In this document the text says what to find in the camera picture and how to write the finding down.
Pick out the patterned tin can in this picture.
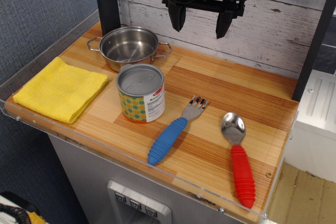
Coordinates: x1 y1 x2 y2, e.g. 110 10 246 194
116 63 165 123

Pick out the stainless steel pot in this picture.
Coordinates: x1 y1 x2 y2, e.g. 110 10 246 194
87 26 173 72

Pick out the clear acrylic edge guard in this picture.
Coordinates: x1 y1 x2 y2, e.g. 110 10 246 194
5 6 297 210

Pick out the yellow folded cloth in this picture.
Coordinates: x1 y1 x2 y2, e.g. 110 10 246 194
13 57 108 124

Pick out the white toy appliance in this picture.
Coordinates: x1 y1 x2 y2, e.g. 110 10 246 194
283 70 335 182

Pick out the grey toy fridge cabinet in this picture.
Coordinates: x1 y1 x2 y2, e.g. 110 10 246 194
49 134 268 223

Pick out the black yellow object corner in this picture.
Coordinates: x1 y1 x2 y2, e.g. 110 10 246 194
1 191 47 223

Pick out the blue handled fork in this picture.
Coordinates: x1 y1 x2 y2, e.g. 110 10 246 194
147 95 208 165

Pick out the black left post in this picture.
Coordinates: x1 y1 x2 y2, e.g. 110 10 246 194
97 0 121 35

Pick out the black post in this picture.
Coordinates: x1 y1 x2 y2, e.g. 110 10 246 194
97 0 121 35
292 0 335 102

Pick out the red handled spoon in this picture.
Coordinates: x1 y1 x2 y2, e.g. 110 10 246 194
221 112 256 209

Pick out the black right post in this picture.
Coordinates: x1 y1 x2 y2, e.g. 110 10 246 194
292 0 335 102

